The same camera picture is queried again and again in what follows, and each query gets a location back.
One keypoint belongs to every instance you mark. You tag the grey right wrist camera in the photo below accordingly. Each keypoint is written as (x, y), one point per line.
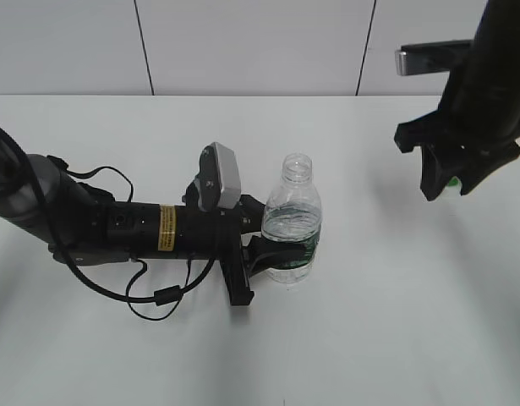
(430, 57)

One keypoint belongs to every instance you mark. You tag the white green bottle cap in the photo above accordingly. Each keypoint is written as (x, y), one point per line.
(451, 190)

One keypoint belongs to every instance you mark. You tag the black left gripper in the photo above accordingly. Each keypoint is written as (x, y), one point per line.
(218, 234)

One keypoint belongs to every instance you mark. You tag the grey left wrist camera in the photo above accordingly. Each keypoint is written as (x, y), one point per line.
(218, 178)

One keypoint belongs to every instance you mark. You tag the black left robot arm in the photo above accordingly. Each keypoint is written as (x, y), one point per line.
(86, 226)

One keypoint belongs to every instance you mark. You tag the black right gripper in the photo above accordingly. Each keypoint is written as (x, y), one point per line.
(448, 153)

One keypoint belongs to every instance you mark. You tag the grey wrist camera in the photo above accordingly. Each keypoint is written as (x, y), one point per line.
(218, 178)
(430, 57)

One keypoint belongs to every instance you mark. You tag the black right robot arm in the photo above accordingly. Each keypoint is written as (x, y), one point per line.
(474, 129)

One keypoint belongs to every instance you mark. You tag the clear cestbon water bottle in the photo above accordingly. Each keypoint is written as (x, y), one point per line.
(293, 214)

